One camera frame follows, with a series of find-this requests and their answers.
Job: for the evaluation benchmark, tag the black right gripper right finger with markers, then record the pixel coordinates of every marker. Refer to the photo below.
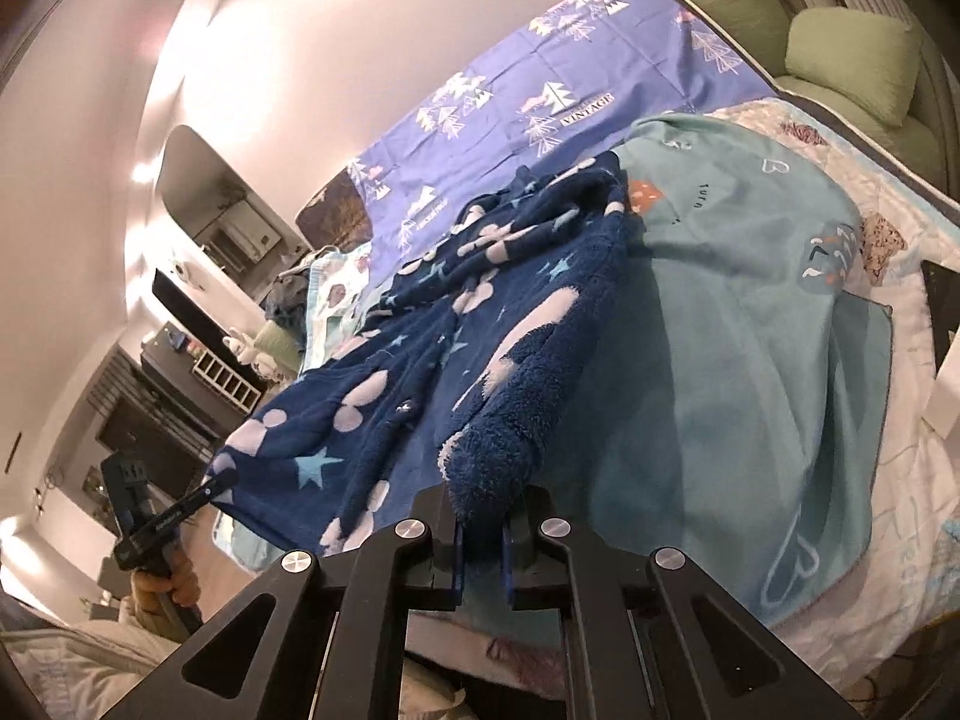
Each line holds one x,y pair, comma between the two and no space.
651,636

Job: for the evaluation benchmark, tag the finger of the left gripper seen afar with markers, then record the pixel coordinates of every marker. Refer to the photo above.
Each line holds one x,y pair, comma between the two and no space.
218,489

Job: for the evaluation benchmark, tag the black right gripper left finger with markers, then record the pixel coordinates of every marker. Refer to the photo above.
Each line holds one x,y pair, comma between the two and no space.
313,638

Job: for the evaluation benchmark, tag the navy fleece patterned garment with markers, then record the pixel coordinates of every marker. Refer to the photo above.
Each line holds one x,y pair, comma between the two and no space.
458,375

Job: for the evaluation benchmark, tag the pile of clothes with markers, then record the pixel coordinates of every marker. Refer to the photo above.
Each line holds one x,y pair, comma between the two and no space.
287,296

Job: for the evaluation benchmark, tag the left hand holding gripper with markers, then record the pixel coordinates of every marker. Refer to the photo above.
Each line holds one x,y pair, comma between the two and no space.
155,600

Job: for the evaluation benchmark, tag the black dresser with shelves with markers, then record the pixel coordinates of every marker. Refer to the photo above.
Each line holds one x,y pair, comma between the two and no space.
177,398

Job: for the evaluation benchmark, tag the teal printed blanket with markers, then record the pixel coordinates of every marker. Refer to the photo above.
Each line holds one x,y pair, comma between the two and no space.
733,406

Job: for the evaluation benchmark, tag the dark printed cushion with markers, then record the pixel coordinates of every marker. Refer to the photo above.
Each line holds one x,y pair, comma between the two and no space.
335,216

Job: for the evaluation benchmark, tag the black tablet on bed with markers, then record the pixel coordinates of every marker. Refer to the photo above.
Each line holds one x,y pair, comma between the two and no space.
943,291

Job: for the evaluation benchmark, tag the white patterned quilt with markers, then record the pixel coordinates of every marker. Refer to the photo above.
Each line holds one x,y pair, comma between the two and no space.
906,582

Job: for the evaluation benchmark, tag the purple tree-print bedsheet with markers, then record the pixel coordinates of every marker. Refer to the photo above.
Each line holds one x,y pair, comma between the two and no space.
567,85

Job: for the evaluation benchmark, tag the green pillow near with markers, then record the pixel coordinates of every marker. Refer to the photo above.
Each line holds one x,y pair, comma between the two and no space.
872,60

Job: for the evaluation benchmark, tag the green pillow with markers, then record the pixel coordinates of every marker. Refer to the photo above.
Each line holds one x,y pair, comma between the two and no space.
760,27
872,60

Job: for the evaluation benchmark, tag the green pillow far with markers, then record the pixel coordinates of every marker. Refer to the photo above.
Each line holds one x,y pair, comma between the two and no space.
760,27

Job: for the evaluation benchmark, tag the wall mirror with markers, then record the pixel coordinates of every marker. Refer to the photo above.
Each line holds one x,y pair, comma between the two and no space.
220,212

